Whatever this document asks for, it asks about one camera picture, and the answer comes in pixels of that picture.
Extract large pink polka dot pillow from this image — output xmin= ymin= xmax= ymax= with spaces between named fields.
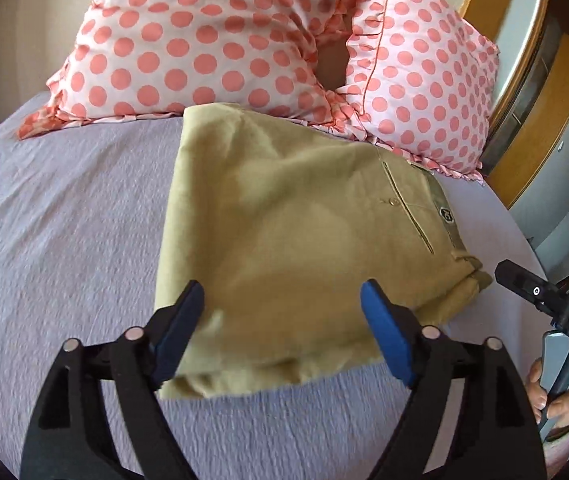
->
xmin=17 ymin=0 xmax=365 ymax=142

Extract person's right hand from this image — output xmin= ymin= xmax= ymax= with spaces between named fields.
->
xmin=524 ymin=357 xmax=569 ymax=436

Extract khaki pants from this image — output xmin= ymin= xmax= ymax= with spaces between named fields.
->
xmin=155 ymin=103 xmax=494 ymax=401

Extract lilac bed sheet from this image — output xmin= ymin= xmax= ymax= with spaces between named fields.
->
xmin=0 ymin=91 xmax=545 ymax=480

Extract wooden headboard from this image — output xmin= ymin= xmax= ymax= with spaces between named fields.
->
xmin=457 ymin=0 xmax=569 ymax=211

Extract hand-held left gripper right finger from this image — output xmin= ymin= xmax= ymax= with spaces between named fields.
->
xmin=360 ymin=280 xmax=549 ymax=480

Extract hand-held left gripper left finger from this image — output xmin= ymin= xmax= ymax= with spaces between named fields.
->
xmin=19 ymin=280 xmax=206 ymax=480

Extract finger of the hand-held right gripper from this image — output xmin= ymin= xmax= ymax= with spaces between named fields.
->
xmin=494 ymin=259 xmax=569 ymax=320

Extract small pink polka dot pillow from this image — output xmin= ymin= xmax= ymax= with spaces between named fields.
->
xmin=337 ymin=0 xmax=501 ymax=183

